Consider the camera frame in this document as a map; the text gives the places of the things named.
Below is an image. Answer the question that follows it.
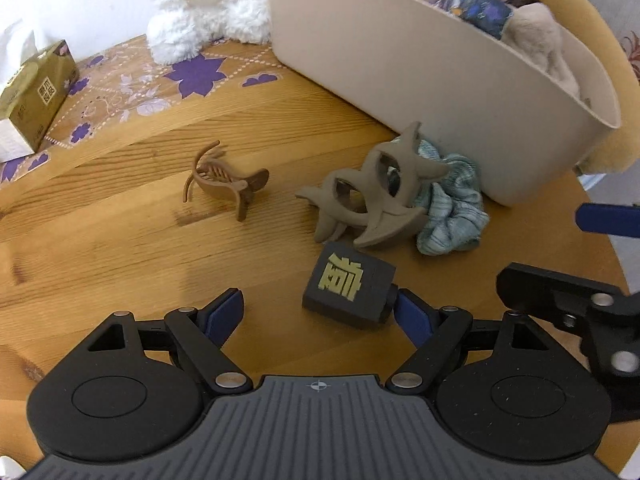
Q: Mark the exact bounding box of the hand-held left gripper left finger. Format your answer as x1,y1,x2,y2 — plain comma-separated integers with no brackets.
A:
87,287,254,394

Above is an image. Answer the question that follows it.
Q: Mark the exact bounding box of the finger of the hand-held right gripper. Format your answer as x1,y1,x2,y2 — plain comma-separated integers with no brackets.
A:
496,262,640,422
575,202,640,239

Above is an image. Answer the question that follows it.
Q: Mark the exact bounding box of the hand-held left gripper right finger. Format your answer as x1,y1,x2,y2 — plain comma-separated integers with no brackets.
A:
385,287,552,391

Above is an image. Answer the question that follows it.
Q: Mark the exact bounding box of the black block with gold symbol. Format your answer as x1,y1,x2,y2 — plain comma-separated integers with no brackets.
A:
301,241,399,331

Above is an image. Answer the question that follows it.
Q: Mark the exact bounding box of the dark blue patterned packet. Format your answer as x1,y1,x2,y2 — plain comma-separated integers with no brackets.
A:
430,0,516,41

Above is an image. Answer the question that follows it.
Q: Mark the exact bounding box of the beige oval container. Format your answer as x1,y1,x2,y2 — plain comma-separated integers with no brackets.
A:
264,0,623,208

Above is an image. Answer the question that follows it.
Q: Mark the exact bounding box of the teal scrunchie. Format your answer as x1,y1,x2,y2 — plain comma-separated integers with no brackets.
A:
387,140,490,256

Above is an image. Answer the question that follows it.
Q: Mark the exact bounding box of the grey hair claw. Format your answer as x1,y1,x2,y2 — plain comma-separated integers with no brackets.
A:
295,121,451,251

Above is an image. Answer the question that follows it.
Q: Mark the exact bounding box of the brown hair claw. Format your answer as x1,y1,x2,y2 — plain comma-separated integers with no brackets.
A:
181,141,271,222

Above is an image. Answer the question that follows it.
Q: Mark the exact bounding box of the brown plush toy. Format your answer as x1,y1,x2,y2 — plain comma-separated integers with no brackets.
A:
475,0,640,176

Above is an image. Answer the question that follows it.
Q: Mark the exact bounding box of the purple flower table runner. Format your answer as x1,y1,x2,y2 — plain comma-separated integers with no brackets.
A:
0,35,292,187

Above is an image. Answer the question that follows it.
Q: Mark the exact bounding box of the white cloth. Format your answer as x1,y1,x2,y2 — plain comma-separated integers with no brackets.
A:
0,454,27,480

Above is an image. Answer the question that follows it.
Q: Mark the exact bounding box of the gold tissue box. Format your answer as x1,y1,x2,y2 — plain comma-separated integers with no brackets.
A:
0,39,80,163

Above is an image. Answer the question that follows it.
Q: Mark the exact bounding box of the white plush toy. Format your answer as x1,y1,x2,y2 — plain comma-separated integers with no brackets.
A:
146,0,273,66

